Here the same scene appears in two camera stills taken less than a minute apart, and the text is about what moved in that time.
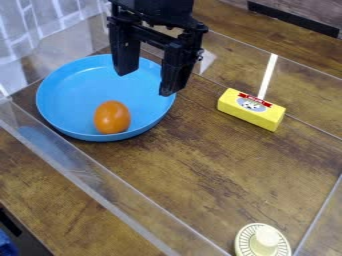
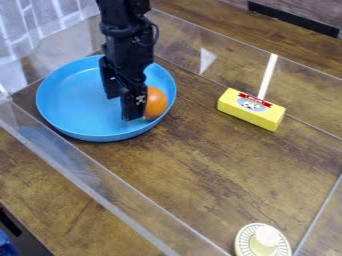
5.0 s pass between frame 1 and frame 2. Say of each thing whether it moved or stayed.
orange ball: moved
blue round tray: stayed
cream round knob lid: stayed
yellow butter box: stayed
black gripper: moved
